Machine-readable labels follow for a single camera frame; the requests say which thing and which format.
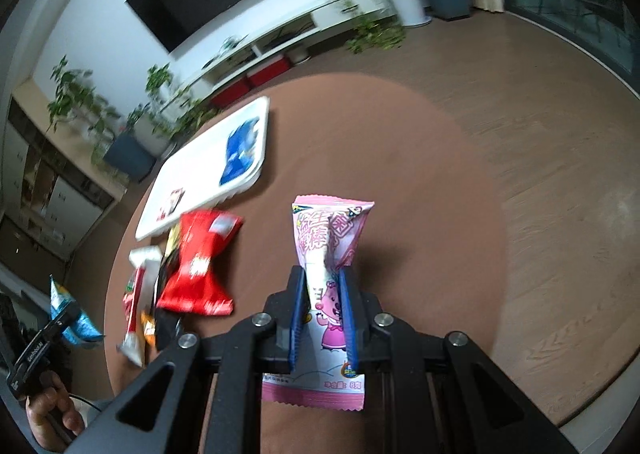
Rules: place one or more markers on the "person's left hand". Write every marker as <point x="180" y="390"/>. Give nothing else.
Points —
<point x="50" y="409"/>

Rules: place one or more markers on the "small red patterned snack packet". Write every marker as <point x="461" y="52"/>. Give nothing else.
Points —
<point x="172" y="201"/>

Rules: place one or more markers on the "red storage box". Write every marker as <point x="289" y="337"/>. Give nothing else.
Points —
<point x="230" y="91"/>
<point x="270" y="69"/>

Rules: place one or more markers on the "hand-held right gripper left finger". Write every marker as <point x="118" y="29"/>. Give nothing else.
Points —
<point x="298" y="315"/>

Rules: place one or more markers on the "pink cartoon snack packet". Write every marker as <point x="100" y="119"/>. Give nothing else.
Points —
<point x="320" y="234"/>

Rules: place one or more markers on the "white low television cabinet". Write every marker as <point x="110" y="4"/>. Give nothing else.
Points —
<point x="300" y="33"/>

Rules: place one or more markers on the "dark snack packet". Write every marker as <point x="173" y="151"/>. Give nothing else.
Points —
<point x="164" y="271"/>

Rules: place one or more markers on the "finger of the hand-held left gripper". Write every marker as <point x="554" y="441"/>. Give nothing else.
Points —
<point x="66" y="316"/>

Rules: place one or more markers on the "white plastic tray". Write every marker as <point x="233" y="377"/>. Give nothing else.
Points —
<point x="195" y="173"/>

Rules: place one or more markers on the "large red snack packet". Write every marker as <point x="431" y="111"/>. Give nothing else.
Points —
<point x="195" y="269"/>

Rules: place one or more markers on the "beige shelf cabinet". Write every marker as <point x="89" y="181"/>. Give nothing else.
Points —
<point x="45" y="184"/>

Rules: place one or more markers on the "white and red snack packet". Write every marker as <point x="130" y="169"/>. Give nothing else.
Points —
<point x="137" y="294"/>

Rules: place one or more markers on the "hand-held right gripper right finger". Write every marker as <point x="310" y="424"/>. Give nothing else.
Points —
<point x="350" y="320"/>

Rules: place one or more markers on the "bushy low green plant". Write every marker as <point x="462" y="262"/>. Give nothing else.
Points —
<point x="375" y="31"/>

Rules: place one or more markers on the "trailing vine plant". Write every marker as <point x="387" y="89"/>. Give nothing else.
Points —
<point x="165" y="83"/>

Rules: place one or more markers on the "blue and white snack packet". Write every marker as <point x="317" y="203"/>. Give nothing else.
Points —
<point x="240" y="148"/>

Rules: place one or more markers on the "small orange snack packet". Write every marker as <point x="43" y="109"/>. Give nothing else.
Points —
<point x="148" y="328"/>

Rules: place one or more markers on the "tall thin green plant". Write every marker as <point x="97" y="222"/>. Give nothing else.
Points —
<point x="75" y="98"/>

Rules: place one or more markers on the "light blue snack packet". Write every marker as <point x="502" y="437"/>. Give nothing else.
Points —
<point x="84" y="329"/>

